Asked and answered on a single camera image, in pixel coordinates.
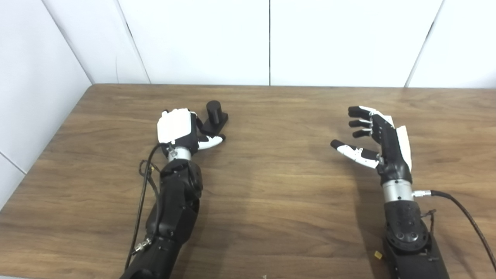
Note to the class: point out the black peg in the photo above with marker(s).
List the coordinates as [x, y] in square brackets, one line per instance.
[214, 110]

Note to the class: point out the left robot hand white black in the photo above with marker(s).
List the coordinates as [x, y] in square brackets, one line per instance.
[176, 126]

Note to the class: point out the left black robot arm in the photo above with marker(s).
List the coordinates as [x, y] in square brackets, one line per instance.
[174, 201]

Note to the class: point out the small yellow tag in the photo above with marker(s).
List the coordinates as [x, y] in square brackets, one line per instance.
[378, 254]

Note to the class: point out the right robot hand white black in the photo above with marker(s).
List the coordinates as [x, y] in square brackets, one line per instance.
[391, 155]

